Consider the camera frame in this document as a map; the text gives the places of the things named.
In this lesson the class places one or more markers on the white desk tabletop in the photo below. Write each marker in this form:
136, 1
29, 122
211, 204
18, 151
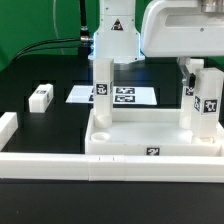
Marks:
148, 132

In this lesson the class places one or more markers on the white U-shaped obstacle fence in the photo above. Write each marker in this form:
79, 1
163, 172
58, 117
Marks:
103, 167

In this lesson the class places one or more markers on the fiducial marker sheet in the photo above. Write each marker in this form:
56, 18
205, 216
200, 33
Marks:
121, 95

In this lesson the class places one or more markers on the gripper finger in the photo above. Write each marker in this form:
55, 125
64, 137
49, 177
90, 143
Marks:
188, 77

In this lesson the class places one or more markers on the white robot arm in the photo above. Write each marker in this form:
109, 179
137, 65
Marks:
170, 28

